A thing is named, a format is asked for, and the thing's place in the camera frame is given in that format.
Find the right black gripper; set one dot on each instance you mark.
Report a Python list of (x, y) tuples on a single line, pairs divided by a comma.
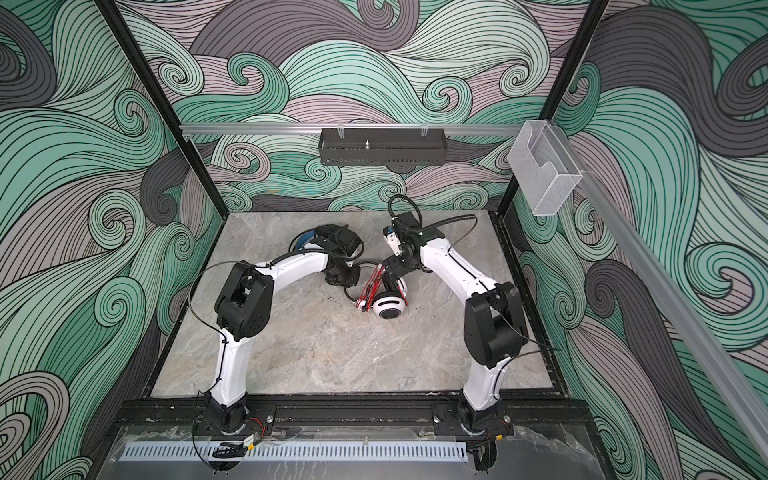
[(395, 268)]

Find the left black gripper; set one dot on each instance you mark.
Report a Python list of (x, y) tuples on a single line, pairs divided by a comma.
[(352, 281)]

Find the white black headphones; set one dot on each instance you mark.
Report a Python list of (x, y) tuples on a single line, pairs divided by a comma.
[(384, 296)]

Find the black blue headphones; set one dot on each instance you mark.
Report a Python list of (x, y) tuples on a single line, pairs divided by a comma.
[(325, 231)]

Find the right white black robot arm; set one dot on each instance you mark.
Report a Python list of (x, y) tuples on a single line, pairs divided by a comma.
[(494, 326)]

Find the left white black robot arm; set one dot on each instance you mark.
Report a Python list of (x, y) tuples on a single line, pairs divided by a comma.
[(244, 305)]

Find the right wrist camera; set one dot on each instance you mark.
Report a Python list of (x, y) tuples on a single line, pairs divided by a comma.
[(392, 240)]

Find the black perforated wall tray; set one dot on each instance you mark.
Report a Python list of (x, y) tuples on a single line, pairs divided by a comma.
[(398, 148)]

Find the aluminium rail back wall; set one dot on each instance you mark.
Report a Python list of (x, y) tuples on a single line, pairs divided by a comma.
[(275, 128)]

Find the aluminium rail wall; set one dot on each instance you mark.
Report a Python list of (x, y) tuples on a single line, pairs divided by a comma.
[(738, 394), (275, 128)]

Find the clear plastic wall bin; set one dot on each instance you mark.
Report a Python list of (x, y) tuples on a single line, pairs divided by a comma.
[(544, 164)]

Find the white slotted cable duct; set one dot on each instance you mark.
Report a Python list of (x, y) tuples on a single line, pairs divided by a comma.
[(302, 451)]

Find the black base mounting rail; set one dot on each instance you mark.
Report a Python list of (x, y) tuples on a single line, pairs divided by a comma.
[(443, 413)]

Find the aluminium rail right wall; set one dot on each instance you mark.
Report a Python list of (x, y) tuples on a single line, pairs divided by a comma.
[(738, 394)]

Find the black frame post right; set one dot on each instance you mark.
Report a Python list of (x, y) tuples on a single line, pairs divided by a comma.
[(572, 60)]

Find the black frame post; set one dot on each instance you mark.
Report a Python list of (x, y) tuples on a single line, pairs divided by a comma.
[(572, 60), (133, 53)]

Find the black frame post left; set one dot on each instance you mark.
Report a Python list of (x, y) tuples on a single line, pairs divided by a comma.
[(133, 53)]

